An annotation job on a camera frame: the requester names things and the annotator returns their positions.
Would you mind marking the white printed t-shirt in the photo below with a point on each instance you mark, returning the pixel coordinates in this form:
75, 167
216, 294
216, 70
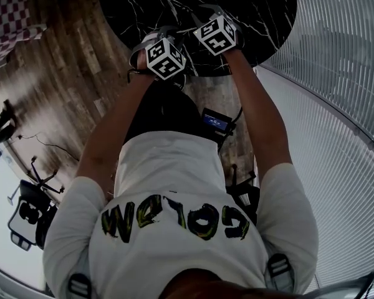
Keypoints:
174, 173

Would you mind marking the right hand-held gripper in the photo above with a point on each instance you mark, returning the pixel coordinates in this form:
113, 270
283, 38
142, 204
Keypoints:
216, 34

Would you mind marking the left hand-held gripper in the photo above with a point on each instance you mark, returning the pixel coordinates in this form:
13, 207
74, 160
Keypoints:
165, 58

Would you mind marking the person's right forearm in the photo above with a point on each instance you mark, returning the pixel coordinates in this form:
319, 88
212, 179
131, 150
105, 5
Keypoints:
257, 114

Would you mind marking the black chair base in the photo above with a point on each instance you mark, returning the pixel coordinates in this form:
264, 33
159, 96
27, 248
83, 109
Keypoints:
241, 192

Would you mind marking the black device with blue screen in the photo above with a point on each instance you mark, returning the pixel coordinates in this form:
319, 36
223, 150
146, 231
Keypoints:
216, 121

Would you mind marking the person's left forearm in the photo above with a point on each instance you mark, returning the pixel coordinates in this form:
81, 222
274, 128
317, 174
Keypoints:
112, 126

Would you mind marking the red white checkered cloth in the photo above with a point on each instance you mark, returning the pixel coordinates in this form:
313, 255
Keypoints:
6, 17

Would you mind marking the black stand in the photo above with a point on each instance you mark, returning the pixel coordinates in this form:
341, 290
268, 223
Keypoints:
1, 126

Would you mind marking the black shorts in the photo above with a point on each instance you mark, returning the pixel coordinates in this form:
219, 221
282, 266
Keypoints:
165, 111

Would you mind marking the black white office chair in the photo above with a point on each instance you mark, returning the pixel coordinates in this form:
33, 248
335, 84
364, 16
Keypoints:
28, 210

